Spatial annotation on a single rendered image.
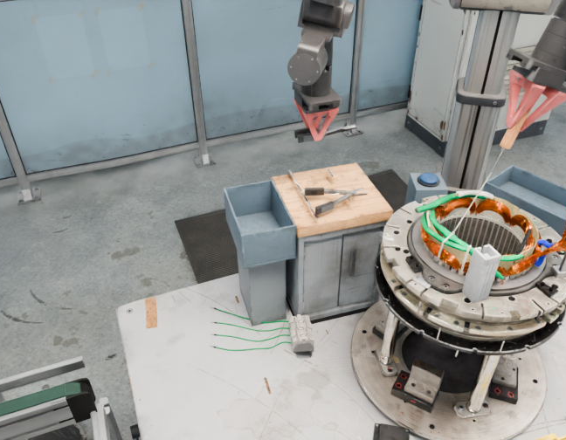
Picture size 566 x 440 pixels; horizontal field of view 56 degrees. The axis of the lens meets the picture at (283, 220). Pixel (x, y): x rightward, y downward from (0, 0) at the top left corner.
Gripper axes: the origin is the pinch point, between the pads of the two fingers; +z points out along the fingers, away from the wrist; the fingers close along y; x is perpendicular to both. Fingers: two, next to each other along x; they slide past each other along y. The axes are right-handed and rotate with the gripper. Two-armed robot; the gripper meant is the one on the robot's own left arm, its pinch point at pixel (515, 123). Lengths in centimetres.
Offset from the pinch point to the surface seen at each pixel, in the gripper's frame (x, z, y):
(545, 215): 14.1, 18.3, 26.5
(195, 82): 222, 77, -36
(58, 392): 8, 80, -57
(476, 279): -10.7, 21.2, 0.0
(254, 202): 31, 39, -26
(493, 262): -11.3, 17.4, 0.3
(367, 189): 25.9, 27.4, -5.5
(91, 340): 95, 152, -57
